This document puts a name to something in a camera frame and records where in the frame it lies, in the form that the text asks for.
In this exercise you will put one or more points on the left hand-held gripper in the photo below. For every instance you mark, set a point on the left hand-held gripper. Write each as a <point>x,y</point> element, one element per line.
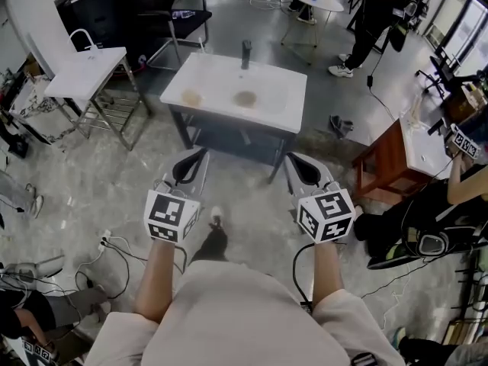
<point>167,212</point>

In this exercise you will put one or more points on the white faucet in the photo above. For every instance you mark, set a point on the white faucet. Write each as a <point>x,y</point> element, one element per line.
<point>94,47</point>

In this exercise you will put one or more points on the white power strip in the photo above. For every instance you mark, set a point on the white power strip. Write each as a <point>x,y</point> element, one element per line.
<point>105,239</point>

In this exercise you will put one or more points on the black waist device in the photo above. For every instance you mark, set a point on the black waist device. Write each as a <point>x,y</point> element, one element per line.
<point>306,307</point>

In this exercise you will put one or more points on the red-brown wooden cabinet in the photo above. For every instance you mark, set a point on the red-brown wooden cabinet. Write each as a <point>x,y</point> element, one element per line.
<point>385,158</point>

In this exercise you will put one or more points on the large black case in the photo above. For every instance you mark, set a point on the large black case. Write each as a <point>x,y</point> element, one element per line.
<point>95,6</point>

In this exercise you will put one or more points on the beige sponge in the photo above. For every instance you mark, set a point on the beige sponge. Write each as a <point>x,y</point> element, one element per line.
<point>191,97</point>

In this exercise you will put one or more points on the black swivel chair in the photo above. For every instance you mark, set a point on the black swivel chair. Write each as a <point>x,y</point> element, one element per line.
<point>438,74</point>

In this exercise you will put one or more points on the small white sink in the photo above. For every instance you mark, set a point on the small white sink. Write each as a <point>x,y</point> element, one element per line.
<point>87,74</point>

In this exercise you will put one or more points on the white sink on cabinet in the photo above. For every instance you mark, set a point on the white sink on cabinet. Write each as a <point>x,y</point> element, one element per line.
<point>423,147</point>

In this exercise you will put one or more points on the person's left shoe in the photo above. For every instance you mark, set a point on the person's left shoe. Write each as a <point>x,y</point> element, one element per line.
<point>216,214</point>

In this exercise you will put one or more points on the brown bowl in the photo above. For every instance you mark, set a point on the brown bowl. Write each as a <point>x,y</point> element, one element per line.
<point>245,98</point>

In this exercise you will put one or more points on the person's light shirt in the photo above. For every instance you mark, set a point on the person's light shirt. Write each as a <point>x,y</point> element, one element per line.
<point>236,318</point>

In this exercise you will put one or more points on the person's black trousers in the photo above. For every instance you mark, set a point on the person's black trousers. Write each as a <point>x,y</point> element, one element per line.
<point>211,246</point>

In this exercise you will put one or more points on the black power adapter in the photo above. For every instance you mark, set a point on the black power adapter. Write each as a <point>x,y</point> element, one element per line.
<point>370,81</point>

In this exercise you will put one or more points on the large glass window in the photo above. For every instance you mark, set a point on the large glass window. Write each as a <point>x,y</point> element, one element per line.
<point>465,21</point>

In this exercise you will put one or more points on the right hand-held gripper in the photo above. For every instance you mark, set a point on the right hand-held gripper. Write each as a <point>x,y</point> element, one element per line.
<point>328,216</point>

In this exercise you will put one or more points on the person's left forearm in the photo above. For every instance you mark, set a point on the person's left forearm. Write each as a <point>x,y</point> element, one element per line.
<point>158,280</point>

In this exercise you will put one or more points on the small colourful bottle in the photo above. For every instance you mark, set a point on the small colourful bottle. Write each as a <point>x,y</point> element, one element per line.
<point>143,60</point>

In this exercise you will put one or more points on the steel rack stand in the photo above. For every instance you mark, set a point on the steel rack stand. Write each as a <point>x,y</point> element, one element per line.
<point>110,114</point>

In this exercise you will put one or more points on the person's right forearm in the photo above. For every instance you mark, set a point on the person's right forearm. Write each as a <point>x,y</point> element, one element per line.
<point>328,273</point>

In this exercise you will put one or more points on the black faucet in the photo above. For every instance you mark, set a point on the black faucet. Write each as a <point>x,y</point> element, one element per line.
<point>246,55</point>

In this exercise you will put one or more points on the round white table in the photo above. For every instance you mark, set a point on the round white table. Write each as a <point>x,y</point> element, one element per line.
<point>320,0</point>

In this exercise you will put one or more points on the clear plastic water bottle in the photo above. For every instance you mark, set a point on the clear plastic water bottle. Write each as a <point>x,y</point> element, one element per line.
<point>183,14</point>

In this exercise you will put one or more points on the large white sink basin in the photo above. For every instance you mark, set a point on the large white sink basin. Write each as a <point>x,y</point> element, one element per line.
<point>267,86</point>

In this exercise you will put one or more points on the black office chair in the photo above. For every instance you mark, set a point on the black office chair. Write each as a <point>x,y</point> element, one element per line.
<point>187,21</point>

